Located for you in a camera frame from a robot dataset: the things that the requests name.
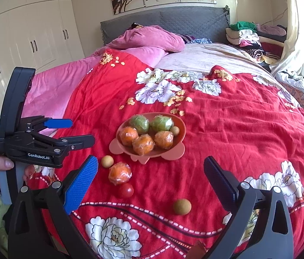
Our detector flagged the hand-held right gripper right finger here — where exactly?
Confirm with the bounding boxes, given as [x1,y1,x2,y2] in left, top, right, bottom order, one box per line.
[203,156,295,259]

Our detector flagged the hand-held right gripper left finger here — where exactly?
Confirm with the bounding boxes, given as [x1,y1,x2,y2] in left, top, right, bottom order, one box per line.
[8,155,100,259]

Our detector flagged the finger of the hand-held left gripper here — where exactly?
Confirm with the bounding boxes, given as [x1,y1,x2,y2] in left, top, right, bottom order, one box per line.
[33,134,96,157]
[22,115,73,133]

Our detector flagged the plastic-wrapped orange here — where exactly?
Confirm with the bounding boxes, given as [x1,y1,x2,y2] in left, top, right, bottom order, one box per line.
[154,131,174,150]
[108,162,132,186]
[132,134,155,156]
[120,126,139,146]

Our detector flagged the pink plastic plate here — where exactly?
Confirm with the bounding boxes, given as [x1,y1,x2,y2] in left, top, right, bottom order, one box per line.
[109,112,187,164]

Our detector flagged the plastic-wrapped green citrus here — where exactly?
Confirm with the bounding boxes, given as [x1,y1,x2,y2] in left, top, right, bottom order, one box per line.
[150,115,173,134]
[129,115,150,135]

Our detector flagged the pink blanket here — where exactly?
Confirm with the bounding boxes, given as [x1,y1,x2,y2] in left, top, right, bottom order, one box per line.
[23,46,170,138]

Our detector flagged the red tomato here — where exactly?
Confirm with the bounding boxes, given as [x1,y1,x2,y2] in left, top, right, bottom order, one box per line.
[114,183,135,199]

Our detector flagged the red floral blanket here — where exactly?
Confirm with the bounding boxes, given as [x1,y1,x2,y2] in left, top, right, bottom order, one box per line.
[27,49,304,259]

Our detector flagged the cream wardrobe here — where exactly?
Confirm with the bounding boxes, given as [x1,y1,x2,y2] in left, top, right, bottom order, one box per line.
[0,0,86,108]

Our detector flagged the pink pillow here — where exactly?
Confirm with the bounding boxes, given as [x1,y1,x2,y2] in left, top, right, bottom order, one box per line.
[106,25,186,57]

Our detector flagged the white crumpled cloth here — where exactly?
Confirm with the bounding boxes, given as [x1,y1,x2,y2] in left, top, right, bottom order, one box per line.
[274,70,304,98]

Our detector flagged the beige bed sheet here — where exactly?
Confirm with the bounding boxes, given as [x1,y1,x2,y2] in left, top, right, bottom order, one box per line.
[155,43,304,100]

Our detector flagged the blue patterned cloth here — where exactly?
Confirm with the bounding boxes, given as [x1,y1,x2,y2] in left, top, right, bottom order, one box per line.
[190,37,212,45]

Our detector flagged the pile of folded clothes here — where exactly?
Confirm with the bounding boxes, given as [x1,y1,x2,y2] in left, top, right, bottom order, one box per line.
[225,21,287,65]

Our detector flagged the purple striped pillow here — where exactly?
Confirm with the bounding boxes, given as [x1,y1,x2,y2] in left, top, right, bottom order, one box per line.
[180,34,196,44]

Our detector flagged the grey quilted headboard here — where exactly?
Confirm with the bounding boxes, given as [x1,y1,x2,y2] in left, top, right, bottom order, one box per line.
[100,5,230,46]

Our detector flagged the cream curtain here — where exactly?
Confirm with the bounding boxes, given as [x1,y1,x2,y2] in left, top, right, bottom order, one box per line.
[272,0,304,73]

